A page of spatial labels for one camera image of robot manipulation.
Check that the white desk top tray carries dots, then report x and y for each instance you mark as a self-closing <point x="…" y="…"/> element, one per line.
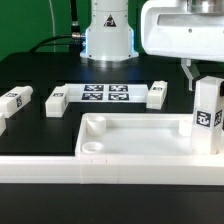
<point x="129" y="134"/>

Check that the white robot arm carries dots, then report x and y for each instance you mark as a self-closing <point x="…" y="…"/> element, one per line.
<point x="109" y="38"/>

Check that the white front obstacle rail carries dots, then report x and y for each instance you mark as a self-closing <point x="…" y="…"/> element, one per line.
<point x="189" y="170"/>

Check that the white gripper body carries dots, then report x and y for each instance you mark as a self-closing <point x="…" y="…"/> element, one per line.
<point x="190" y="29"/>

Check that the white marker base plate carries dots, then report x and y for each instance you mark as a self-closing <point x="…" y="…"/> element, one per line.
<point x="117" y="93"/>

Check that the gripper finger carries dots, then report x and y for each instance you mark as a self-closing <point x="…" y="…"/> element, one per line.
<point x="191" y="71"/>

